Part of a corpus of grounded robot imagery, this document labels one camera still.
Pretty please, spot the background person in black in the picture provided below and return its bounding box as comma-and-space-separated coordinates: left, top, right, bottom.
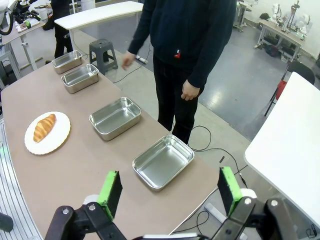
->
41, 0, 74, 65

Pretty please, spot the grey plastic stool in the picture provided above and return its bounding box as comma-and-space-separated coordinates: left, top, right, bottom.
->
88, 38, 119, 76

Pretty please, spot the person in dark clothing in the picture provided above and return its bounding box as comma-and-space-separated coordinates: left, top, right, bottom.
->
127, 0, 237, 146

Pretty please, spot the white side table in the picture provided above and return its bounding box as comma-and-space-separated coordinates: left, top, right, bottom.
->
244, 71, 320, 225

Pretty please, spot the person's left forearm dark sleeve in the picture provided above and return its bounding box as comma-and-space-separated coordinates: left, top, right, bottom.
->
187, 27, 232, 89

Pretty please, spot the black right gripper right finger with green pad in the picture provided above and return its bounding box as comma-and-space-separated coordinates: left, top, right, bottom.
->
211, 166, 301, 240

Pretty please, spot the small deep steel container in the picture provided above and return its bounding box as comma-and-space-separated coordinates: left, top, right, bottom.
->
51, 50, 84, 75
61, 63, 100, 95

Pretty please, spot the person's right hand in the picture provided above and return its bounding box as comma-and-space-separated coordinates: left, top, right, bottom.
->
121, 50, 136, 71

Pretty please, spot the grey desk with white leg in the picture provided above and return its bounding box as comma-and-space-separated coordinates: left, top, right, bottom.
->
0, 20, 47, 85

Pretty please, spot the black floor cable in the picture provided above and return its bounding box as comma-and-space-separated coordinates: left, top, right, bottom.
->
172, 124, 249, 236

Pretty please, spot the golden croissant bread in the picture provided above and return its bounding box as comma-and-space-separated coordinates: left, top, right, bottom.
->
33, 113, 57, 144

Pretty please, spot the black chair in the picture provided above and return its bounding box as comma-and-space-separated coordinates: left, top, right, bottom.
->
264, 60, 316, 117

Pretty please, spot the white table leg foot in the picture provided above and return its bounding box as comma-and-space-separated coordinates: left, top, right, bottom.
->
203, 201, 227, 224

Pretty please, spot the person's left hand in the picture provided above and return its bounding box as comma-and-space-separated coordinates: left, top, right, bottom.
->
181, 79, 204, 102

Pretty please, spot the red bin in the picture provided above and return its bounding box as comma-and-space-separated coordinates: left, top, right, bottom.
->
276, 80, 288, 101

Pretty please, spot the white scalloped plate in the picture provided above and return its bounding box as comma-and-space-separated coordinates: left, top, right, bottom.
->
24, 111, 72, 156

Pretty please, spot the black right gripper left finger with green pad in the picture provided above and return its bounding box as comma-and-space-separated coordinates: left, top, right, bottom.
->
44, 170, 135, 240

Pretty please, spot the person's right forearm dark sleeve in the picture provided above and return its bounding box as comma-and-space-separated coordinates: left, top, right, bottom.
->
127, 4, 156, 55

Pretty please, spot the aluminium profile frame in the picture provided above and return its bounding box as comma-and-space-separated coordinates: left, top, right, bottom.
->
0, 118, 45, 240

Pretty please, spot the background workbench with robots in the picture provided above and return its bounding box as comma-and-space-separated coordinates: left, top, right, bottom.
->
254, 0, 313, 62

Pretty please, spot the large shallow steel container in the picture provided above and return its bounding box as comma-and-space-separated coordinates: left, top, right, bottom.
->
131, 133, 196, 192

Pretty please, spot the long white background table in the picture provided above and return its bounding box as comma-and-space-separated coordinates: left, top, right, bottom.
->
53, 0, 145, 51

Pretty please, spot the medium steel container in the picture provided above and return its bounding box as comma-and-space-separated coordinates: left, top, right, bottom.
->
88, 96, 143, 142

